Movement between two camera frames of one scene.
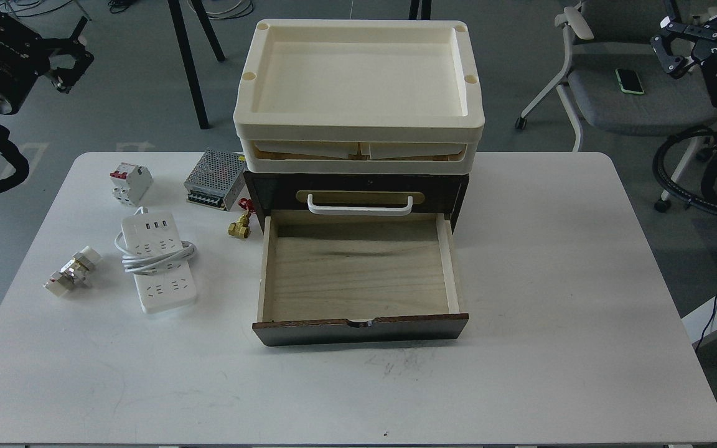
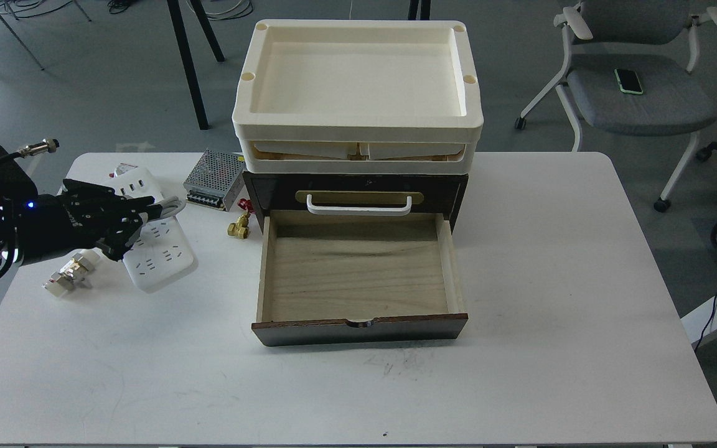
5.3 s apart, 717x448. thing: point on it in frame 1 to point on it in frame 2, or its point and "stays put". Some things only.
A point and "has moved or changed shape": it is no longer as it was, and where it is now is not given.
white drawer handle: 358,211 stays put
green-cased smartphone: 628,81 stays put
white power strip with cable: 161,262 has moved or changed shape
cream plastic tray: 358,96 stays put
